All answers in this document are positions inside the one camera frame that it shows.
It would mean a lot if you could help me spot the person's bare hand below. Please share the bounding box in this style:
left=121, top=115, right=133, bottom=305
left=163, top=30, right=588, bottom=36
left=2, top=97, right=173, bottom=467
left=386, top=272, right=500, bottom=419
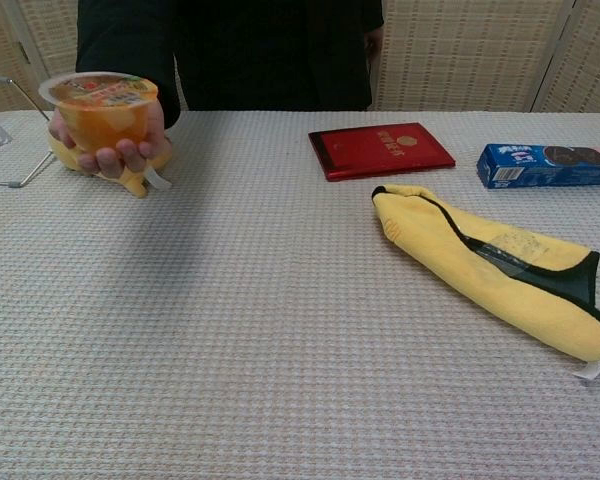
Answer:
left=48, top=93, right=173, bottom=180

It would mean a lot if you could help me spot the person's hand at side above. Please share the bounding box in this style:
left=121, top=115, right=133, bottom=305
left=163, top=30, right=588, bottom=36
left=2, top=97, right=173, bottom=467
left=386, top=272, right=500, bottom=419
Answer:
left=363, top=25, right=384, bottom=66

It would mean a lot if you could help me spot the orange fruit jelly cup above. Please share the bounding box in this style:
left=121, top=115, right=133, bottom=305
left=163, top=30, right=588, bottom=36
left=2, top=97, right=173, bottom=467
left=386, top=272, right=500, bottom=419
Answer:
left=38, top=70, right=160, bottom=154

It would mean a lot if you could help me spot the woven folding screen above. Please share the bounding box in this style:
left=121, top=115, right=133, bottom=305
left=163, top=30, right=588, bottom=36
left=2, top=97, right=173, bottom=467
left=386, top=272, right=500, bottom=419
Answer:
left=0, top=0, right=600, bottom=114

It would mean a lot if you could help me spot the red booklet with gold emblem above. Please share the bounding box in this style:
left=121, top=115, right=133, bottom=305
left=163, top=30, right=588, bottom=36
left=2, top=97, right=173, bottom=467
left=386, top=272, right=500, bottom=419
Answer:
left=307, top=122, right=457, bottom=184

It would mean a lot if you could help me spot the person in black clothing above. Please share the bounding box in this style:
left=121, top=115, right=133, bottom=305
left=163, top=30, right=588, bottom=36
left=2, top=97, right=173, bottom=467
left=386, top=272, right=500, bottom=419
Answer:
left=74, top=0, right=385, bottom=132

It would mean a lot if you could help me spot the blue cookie box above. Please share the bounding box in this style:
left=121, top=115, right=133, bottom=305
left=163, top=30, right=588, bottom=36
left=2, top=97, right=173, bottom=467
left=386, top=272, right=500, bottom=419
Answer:
left=476, top=143, right=600, bottom=190

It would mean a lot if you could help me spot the white textured tablecloth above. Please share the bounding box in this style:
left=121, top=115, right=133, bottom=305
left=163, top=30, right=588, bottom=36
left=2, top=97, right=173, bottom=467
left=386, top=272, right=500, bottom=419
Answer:
left=0, top=108, right=600, bottom=480

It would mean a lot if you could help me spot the yellow cloth with black trim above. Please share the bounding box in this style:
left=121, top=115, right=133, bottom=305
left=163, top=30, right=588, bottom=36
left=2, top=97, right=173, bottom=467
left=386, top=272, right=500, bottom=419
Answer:
left=370, top=184, right=600, bottom=382

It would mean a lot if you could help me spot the metal wire stand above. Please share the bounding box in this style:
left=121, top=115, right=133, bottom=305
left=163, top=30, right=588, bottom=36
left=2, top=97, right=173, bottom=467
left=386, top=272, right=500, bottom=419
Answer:
left=0, top=74, right=55, bottom=189

